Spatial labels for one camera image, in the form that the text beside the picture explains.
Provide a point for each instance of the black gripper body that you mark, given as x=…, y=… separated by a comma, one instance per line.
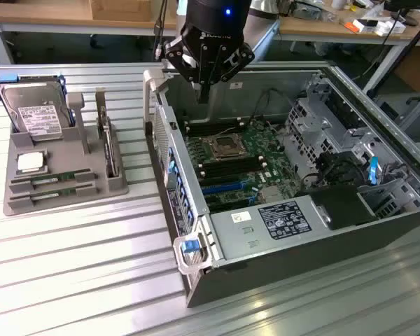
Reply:
x=213, y=21

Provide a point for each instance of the green RAM stick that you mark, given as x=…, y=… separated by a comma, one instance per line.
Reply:
x=52, y=179
x=52, y=193

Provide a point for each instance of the brown cardboard box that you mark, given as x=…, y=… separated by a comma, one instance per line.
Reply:
x=120, y=8

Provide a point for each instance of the CPU socket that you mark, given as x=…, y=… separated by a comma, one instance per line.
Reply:
x=224, y=147

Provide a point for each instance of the metal disk bay cage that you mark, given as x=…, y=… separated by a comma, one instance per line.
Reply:
x=311, y=115

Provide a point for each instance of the green motherboard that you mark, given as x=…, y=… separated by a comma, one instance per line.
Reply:
x=266, y=164

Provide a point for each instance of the orange white small box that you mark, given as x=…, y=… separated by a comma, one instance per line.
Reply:
x=358, y=26

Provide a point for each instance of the blue expansion slot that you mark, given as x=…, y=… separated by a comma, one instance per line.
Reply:
x=224, y=188

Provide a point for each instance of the silver chipset heatsink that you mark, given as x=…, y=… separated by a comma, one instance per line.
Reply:
x=271, y=194

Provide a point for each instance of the hard disk in blue carrier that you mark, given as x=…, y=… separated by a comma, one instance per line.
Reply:
x=31, y=101

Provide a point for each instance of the grey parts rack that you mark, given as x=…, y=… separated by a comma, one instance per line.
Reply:
x=70, y=164

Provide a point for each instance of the black tripod pole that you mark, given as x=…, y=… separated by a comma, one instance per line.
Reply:
x=402, y=52

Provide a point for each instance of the black monitor stand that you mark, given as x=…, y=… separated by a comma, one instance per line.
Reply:
x=404, y=14

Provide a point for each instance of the blue disk bay lever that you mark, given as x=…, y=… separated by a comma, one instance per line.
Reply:
x=373, y=171

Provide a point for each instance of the grey power supply unit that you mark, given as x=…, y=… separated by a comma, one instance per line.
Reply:
x=238, y=238

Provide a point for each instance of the black fan shroud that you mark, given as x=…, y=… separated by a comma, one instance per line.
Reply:
x=346, y=206

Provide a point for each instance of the silver CPU chip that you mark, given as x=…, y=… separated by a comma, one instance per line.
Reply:
x=31, y=162

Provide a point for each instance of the black open PC case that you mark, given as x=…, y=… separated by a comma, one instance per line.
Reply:
x=301, y=259

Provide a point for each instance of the wooden desk grey frame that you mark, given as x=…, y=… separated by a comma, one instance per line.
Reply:
x=56, y=21
x=318, y=29

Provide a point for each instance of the graphics card with metal bracket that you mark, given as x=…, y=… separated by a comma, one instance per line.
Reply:
x=108, y=147

